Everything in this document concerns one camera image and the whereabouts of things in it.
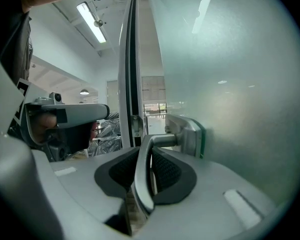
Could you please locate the left hand-held gripper camera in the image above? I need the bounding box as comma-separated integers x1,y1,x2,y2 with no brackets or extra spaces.
49,91,66,105

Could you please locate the metal strike plate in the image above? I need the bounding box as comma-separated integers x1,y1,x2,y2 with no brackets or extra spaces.
130,114,143,138

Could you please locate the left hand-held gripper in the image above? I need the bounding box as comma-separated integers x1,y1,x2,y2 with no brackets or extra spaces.
7,78,110,163

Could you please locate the silver door lever handle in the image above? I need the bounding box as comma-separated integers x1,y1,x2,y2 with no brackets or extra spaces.
133,133,178,217

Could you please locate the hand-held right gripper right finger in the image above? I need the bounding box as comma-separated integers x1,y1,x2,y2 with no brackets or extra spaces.
129,146,281,240

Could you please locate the group of plastic-wrapped black chairs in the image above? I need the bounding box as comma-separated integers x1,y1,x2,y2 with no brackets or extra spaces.
88,110,123,157

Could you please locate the distant window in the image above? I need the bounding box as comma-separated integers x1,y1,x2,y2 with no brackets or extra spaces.
142,102,168,120

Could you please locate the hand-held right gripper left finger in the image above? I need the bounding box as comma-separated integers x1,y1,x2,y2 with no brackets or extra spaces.
31,145,142,240

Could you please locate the long ceiling light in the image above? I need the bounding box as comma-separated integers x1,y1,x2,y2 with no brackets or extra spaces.
76,1,108,44

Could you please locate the person's dark jacket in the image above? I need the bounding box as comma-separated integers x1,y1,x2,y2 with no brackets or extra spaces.
0,3,35,90

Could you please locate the person's left hand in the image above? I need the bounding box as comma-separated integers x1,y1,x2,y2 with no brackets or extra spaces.
36,113,59,138

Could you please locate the frosted glass door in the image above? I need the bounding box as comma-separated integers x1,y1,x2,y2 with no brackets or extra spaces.
147,0,300,210

